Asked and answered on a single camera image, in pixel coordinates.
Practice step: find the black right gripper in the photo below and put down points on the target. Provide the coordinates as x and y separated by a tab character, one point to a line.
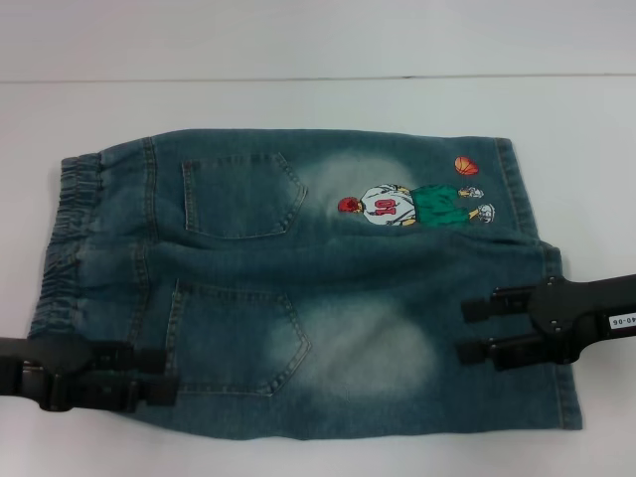
576	318

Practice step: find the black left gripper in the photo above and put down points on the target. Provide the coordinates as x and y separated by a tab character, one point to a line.
45	365

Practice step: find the blue denim shorts with embroidery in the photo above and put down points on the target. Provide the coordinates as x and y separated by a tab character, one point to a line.
348	278

